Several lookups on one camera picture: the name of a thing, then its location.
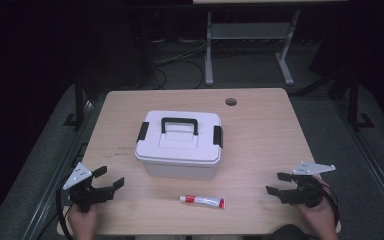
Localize white and red ointment tube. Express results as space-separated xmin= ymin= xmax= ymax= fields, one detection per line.
xmin=179 ymin=194 xmax=227 ymax=210

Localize white storage box black handle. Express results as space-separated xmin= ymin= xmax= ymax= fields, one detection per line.
xmin=134 ymin=110 xmax=224 ymax=181

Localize floor cables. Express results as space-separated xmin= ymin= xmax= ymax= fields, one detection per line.
xmin=151 ymin=38 xmax=208 ymax=90

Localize black cable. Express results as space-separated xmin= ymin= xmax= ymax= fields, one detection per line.
xmin=321 ymin=181 xmax=342 ymax=231
xmin=55 ymin=184 xmax=75 ymax=240

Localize black metal post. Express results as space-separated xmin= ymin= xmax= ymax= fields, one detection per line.
xmin=63 ymin=75 xmax=88 ymax=128
xmin=346 ymin=71 xmax=375 ymax=132

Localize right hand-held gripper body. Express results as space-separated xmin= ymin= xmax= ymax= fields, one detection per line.
xmin=279 ymin=161 xmax=336 ymax=208

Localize white metal stand frame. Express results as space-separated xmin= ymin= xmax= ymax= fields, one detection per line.
xmin=204 ymin=9 xmax=302 ymax=87

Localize person's right hand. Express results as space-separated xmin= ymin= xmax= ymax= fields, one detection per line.
xmin=296 ymin=177 xmax=340 ymax=240

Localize person's dark clothing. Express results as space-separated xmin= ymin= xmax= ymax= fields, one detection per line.
xmin=271 ymin=223 xmax=312 ymax=240

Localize aluminium rail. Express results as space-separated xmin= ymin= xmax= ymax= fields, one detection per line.
xmin=21 ymin=99 xmax=106 ymax=240
xmin=331 ymin=98 xmax=384 ymax=233

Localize person's left hand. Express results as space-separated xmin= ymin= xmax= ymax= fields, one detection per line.
xmin=68 ymin=203 xmax=100 ymax=240

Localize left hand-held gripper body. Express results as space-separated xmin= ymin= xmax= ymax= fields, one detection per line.
xmin=63 ymin=162 xmax=115 ymax=213

